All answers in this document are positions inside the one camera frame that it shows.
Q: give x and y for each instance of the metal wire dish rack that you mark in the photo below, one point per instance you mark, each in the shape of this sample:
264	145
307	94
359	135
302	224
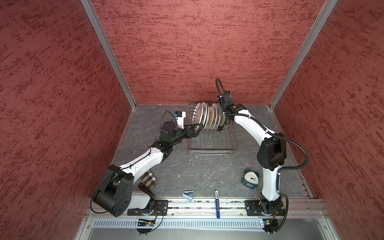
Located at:
211	142

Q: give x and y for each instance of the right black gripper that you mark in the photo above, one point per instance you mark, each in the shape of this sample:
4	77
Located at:
221	109

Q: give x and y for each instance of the light blue clip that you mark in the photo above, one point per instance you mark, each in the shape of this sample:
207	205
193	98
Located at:
188	195

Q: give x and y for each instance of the right small circuit board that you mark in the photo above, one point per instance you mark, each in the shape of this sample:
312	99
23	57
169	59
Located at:
271	226

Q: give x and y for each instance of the left small circuit board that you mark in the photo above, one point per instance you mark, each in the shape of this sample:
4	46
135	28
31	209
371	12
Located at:
145	223

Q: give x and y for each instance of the green alarm clock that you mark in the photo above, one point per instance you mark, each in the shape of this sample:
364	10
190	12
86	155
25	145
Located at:
251	178

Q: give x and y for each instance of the white slotted cable duct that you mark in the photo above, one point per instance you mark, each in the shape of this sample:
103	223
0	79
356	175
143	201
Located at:
253	225

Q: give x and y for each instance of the brown patterned plate in rack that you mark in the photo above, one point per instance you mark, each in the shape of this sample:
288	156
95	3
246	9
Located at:
210	117

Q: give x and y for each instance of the aluminium front rail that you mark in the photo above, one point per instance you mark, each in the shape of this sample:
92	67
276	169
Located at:
235	208

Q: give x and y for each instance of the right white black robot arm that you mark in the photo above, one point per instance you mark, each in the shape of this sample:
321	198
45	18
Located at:
271	154

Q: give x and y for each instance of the small circuit board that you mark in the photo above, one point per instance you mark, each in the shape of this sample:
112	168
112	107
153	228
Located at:
271	226
145	223

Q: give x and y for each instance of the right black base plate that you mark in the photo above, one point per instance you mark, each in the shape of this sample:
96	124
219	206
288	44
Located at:
264	208

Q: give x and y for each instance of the blue white striped plate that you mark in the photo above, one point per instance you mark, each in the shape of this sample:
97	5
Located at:
197	114

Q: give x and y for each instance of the blue marker pen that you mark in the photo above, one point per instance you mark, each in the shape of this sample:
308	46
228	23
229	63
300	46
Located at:
217	204

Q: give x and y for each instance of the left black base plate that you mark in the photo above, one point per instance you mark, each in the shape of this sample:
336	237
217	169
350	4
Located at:
155	207

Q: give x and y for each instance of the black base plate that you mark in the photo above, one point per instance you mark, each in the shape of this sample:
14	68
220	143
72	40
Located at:
155	207
264	208

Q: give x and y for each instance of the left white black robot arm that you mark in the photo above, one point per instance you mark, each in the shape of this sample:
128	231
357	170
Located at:
115	193

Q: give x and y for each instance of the right aluminium corner post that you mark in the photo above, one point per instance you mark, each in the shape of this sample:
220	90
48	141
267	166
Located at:
308	42

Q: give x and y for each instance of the aluminium corner post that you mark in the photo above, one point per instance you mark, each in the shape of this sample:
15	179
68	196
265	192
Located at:
96	24
308	42

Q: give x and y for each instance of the left aluminium corner post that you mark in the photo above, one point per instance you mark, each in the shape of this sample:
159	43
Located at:
96	24

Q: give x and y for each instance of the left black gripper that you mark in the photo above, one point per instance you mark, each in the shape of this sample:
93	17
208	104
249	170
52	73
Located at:
194	134

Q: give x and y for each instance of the white watermelon pattern plate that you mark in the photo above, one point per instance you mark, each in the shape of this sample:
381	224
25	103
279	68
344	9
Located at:
204	115

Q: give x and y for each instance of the white plate in rack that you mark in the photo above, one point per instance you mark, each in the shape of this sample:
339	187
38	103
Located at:
217	119

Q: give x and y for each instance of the plaid fabric pouch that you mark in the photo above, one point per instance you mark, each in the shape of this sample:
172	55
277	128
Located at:
149	179

